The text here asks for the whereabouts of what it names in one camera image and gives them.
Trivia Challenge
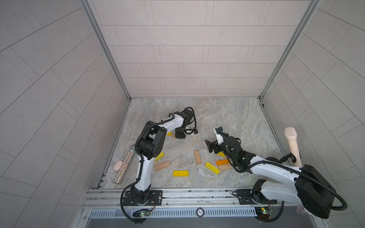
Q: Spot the natural wood block right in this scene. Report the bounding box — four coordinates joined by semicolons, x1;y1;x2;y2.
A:
219;163;233;171

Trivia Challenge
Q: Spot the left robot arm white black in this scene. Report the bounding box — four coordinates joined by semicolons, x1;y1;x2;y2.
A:
131;107;198;204

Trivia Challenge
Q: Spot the natural wood block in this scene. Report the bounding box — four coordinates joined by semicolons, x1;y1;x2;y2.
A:
219;163;233;171
194;150;202;165
155;161;170;171

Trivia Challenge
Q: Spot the beige cylinder post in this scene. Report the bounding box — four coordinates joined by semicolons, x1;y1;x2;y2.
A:
284;127;303;167

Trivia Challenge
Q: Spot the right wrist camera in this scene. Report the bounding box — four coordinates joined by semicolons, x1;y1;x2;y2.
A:
214;127;226;145

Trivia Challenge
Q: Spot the circuit board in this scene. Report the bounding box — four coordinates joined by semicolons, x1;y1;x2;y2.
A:
133;209;152;218
255;207;274;220

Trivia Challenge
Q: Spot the orange block middle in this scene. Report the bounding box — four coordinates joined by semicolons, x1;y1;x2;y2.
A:
216;159;230;166

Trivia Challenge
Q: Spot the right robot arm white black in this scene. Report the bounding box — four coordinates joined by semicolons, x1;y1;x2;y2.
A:
205;130;348;219

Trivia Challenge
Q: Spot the aluminium rail frame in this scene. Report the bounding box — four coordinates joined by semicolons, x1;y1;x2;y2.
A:
75;186;326;228

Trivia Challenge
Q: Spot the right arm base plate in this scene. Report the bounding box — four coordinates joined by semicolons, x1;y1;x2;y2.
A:
232;189;278;205

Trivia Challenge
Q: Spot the right circuit board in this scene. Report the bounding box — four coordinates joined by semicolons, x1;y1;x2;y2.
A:
255;207;274;220

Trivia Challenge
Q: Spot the left circuit board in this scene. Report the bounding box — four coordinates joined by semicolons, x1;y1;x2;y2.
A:
133;209;152;218

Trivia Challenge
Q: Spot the natural wood block center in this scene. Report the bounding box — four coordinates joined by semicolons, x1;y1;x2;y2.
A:
194;150;202;165

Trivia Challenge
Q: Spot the yellow block bottom flat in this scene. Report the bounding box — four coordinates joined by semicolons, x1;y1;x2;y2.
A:
173;170;189;177

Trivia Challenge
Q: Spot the natural wood block lower left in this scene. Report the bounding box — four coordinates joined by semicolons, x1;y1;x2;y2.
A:
155;161;170;171

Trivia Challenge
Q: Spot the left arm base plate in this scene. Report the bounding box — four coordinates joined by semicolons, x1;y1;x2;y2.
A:
122;190;163;206

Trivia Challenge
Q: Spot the pink round disc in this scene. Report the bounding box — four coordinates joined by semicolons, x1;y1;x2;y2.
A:
113;160;124;171

